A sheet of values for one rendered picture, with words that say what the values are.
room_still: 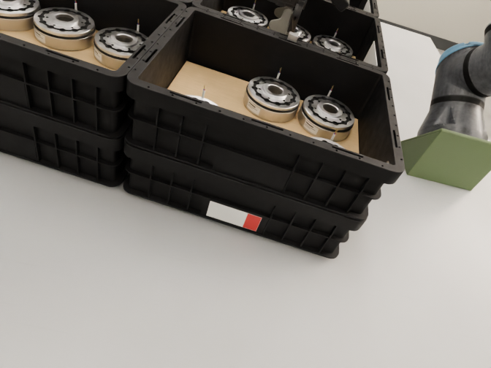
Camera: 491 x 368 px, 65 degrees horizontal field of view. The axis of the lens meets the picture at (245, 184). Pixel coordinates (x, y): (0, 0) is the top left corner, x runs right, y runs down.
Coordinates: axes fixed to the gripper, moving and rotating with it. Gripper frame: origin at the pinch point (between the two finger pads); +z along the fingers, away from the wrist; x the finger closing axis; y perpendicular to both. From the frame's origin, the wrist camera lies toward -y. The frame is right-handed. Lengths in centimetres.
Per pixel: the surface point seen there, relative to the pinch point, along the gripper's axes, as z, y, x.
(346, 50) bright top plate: -0.7, -14.1, -3.0
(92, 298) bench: 9, 14, 68
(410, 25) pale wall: 100, -106, -293
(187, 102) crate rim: -12, 10, 48
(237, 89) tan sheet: -0.2, 6.5, 25.2
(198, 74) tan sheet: -0.1, 14.6, 24.9
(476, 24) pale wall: 83, -161, -301
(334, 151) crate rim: -12, -10, 47
